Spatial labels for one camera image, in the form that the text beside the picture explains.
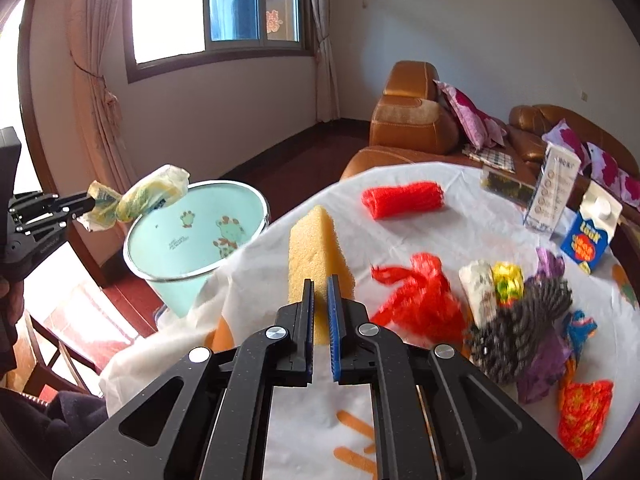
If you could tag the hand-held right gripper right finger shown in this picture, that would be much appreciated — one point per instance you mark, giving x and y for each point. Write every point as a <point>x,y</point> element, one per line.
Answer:
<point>332,320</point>

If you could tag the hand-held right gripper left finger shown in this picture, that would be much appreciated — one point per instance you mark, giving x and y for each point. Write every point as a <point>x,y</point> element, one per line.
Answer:
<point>310,320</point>

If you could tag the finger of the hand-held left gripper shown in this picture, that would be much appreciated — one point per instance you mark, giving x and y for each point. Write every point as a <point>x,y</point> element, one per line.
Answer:
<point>55,221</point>
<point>60,201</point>

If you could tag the yellow sponge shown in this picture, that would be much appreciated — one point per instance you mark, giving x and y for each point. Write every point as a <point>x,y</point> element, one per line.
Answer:
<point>312,245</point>

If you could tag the yellow white plastic bag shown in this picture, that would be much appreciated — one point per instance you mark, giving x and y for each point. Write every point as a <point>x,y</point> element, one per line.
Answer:
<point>145,192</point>

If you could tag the red plastic net bag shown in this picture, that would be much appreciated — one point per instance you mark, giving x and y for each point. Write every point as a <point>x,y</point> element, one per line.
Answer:
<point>420,300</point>

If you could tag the mint green printed bin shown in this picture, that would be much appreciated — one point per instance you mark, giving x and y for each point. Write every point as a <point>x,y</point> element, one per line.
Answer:
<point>165,230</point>

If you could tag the red mesh roll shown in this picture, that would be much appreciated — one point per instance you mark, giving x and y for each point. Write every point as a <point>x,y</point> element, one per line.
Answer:
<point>402,200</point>

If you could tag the white printed wrapper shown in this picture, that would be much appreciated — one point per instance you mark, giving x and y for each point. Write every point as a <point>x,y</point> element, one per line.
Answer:
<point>477,290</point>

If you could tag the purple foil wrapper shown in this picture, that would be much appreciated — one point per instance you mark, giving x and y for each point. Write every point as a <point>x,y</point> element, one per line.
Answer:
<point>545,365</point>

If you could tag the blue orange wrapper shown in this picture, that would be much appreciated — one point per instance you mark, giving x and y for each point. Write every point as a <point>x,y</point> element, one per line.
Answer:
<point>580,332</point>

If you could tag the red orange floral bag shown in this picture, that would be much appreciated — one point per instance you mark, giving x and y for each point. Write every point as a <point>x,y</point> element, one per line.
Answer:
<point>585,415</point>

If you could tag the person's left hand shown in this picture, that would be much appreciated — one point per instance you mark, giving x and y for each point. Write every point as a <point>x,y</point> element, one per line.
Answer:
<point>10,295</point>

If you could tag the wooden chair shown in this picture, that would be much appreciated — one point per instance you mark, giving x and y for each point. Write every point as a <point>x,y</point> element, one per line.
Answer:
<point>55,355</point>

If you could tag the pink curtain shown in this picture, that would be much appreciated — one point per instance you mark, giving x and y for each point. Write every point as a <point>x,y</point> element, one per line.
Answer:
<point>100,60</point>

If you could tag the yellow foil wrapper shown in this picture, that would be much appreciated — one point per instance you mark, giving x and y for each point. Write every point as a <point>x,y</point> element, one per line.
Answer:
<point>507,282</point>

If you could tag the person's dark clothing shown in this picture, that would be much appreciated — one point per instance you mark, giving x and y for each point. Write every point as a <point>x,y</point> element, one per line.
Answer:
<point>45,435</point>

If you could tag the brown leather armchair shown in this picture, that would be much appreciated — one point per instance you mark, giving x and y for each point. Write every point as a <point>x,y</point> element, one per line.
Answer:
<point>410,120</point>

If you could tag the dark green packet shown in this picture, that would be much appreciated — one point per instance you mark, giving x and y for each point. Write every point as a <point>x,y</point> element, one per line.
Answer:
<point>505,185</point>

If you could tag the checkered cloth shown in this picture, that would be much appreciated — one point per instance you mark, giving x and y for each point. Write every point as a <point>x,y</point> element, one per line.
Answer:
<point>492,157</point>

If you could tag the large pink floral pillow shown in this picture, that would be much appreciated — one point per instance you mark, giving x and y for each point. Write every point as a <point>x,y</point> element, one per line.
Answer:
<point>470,115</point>

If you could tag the tall white box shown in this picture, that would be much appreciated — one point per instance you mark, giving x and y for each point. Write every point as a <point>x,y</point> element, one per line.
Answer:
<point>550,190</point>

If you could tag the beige curtain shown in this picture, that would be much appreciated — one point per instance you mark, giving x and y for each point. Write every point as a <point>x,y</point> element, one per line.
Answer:
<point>325,60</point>

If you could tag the window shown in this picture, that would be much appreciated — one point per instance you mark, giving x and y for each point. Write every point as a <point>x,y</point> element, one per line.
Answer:
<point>235,5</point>

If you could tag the blue white carton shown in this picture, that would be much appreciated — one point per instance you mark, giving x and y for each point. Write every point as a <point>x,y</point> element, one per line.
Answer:
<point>587,245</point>

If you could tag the brown leather sofa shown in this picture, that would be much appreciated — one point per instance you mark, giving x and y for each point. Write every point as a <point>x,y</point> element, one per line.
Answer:
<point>530,135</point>

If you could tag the pink white floral pillow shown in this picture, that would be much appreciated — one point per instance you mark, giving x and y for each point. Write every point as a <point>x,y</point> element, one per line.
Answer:
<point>602,162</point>
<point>565,140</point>
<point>630,187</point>

